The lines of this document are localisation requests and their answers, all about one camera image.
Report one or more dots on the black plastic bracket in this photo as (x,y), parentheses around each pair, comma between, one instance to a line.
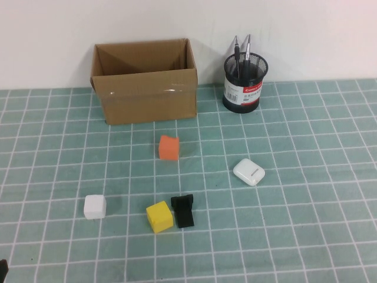
(183,212)

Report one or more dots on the black slim pen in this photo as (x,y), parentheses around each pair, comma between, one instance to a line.
(236,48)

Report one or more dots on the white earbuds case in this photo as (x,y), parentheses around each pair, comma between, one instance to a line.
(248,172)

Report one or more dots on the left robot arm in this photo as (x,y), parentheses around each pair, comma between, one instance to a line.
(3,271)

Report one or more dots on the black mesh pen holder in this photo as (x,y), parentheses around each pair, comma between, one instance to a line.
(243,103)

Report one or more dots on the yellow foam block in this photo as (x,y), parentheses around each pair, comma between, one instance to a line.
(159,218)

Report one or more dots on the orange foam block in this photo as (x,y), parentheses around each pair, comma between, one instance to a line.
(168,148)

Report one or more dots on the open brown cardboard box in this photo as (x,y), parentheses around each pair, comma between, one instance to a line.
(147,100)

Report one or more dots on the white foam block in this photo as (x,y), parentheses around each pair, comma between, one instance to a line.
(95,206)

